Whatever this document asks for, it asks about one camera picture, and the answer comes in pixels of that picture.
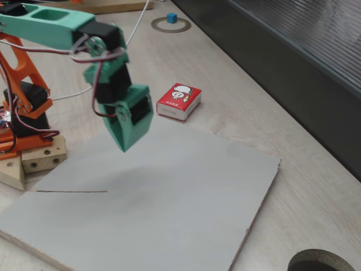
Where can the green gripper, black servo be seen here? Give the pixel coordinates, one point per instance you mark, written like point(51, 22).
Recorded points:
point(127, 130)

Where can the red and white small box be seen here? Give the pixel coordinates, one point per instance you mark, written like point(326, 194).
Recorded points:
point(175, 98)

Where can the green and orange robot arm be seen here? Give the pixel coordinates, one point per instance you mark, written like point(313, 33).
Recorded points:
point(42, 28)

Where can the grey flat board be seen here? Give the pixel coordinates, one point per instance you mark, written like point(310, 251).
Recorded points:
point(141, 211)

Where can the wooden block with screws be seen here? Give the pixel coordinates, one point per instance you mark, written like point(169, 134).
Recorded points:
point(42, 162)

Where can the small blue cube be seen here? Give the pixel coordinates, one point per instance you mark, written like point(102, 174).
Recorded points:
point(171, 18)

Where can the wooden wedge piece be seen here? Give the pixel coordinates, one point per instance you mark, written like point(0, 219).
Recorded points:
point(11, 172)

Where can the long wooden plank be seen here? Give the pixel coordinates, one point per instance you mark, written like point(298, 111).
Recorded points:
point(127, 5)

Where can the red motor controller board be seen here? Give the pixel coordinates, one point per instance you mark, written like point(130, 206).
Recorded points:
point(3, 115)

